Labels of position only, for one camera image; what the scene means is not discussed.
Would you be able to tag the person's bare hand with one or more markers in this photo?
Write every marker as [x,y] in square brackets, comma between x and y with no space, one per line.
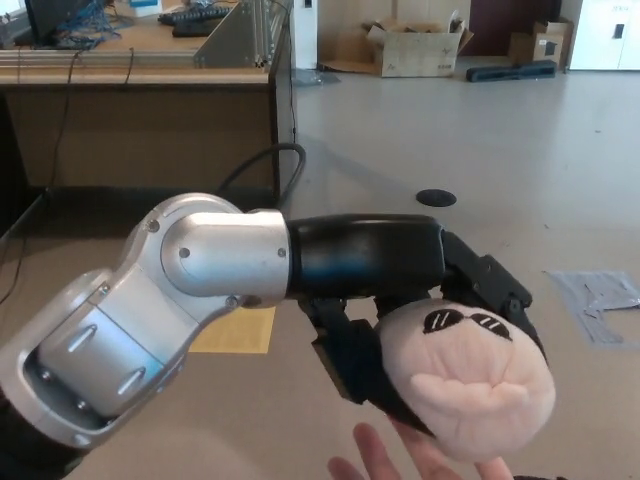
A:
[400,465]

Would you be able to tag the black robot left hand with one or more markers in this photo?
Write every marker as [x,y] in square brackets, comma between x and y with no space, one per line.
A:
[365,255]

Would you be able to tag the pink plush dumpling with sunglasses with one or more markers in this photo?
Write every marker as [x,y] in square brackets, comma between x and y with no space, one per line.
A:
[475,370]

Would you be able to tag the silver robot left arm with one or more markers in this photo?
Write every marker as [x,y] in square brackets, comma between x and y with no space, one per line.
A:
[140,310]

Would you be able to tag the black round floor cover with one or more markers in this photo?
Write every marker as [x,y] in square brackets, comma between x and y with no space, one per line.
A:
[436,197]

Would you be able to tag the black wristband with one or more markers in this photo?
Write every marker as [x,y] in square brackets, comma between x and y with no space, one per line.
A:
[540,477]

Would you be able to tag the yellow paper sheet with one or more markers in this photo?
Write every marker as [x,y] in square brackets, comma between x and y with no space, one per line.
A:
[240,335]

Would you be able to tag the clear plastic bag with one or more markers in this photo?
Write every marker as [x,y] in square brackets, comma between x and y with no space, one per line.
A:
[316,76]

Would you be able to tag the flat cardboard sheet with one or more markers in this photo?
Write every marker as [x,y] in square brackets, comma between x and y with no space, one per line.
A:
[349,55]

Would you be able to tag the large open cardboard box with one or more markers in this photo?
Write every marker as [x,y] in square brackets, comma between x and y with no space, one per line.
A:
[420,55]

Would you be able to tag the grey tape patch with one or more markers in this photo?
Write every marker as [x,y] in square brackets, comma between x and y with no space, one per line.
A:
[585,295]

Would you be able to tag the long black foam bar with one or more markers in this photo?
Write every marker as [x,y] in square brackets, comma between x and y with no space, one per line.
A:
[510,71]

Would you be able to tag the wooden desk with dark sides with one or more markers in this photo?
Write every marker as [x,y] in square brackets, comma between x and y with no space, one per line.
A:
[150,135]

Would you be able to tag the dark maroon door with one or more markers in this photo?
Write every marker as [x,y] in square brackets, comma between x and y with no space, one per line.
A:
[500,22]

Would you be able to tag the small cardboard box with label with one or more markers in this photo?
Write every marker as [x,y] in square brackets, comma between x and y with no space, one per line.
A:
[545,42]

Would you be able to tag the black keyboard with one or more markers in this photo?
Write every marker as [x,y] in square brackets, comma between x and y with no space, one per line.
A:
[196,29]
[195,14]

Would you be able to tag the white cabinet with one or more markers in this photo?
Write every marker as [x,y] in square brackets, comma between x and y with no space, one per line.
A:
[606,42]

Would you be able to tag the aluminium profile rails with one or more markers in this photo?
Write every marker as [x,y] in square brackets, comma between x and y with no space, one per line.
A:
[100,57]

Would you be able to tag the white and blue box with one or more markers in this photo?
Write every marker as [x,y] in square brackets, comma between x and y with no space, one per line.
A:
[144,6]

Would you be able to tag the black monitor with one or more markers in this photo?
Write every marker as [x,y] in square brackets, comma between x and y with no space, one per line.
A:
[50,17]

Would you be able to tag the triangular grey metal bracket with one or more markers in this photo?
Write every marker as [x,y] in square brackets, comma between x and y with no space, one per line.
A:
[237,45]

